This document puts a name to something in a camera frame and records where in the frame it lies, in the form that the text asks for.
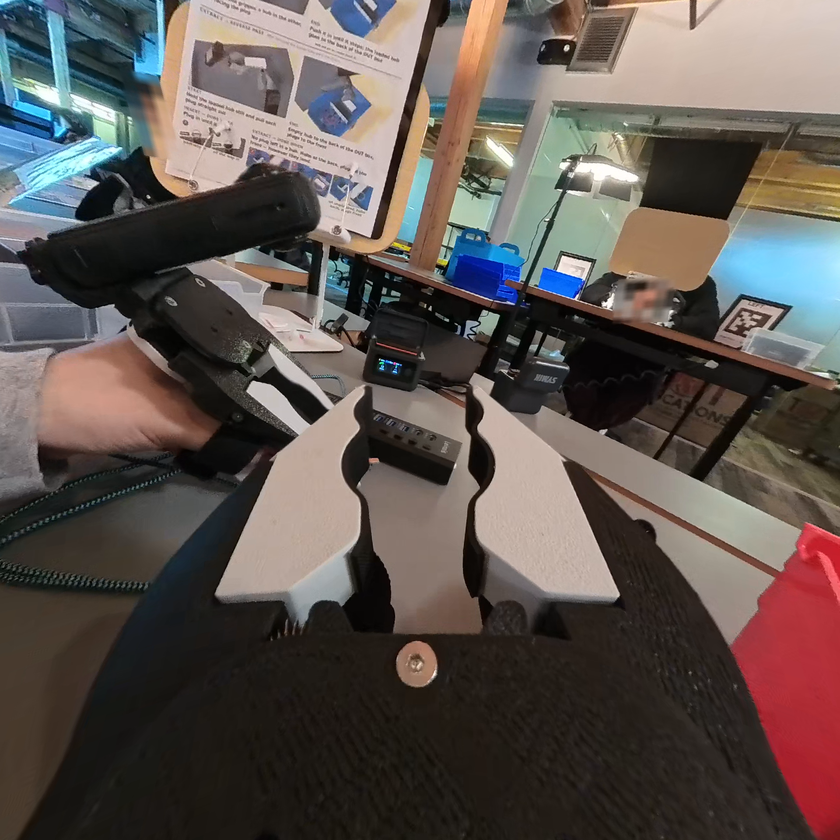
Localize wooden table black legs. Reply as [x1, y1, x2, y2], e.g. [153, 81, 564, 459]
[504, 279, 840, 483]
[328, 243, 526, 375]

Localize black picture frame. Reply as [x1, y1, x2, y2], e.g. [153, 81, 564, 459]
[554, 251, 597, 290]

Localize teal braided usb cable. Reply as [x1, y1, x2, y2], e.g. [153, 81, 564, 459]
[0, 373, 343, 593]

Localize wooden pillar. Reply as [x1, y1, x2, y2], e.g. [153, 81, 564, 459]
[408, 0, 509, 271]

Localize dark grey box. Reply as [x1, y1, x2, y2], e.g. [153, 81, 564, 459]
[420, 333, 490, 385]

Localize black usb hub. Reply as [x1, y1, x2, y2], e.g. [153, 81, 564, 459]
[367, 410, 463, 487]

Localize clear plastic box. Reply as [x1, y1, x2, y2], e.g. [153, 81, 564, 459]
[745, 328, 824, 370]

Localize black charger case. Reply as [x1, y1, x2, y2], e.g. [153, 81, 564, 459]
[363, 307, 429, 392]

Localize red bin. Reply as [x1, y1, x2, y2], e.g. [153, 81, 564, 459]
[730, 521, 840, 840]

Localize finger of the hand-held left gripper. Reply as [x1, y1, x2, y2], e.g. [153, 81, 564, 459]
[243, 381, 312, 437]
[252, 344, 339, 421]

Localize small blue bin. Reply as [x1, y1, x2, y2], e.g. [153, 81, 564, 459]
[540, 266, 586, 301]

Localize air vent grille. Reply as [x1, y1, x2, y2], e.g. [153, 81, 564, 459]
[566, 7, 639, 73]

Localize black light stand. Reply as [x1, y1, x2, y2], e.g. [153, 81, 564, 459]
[535, 152, 643, 342]

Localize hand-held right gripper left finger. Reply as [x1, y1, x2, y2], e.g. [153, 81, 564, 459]
[215, 385, 396, 634]

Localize wooden display board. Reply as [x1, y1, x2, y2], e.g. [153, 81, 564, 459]
[150, 0, 441, 258]

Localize person's left hand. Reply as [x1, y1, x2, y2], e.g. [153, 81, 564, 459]
[39, 331, 222, 457]

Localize black panel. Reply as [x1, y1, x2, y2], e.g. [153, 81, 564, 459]
[646, 138, 763, 221]

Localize printed instruction sheet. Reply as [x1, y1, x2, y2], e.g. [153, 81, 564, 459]
[165, 0, 434, 238]

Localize cardboard box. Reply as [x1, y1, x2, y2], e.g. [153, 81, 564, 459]
[637, 381, 739, 435]

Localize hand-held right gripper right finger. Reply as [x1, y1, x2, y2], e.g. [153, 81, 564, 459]
[461, 385, 622, 631]

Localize framed tag sign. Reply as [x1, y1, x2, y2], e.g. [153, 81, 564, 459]
[714, 295, 793, 349]

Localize stack of blue bins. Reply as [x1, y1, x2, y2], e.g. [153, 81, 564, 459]
[445, 226, 526, 304]

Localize tan display board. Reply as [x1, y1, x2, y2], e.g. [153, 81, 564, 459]
[609, 206, 731, 291]

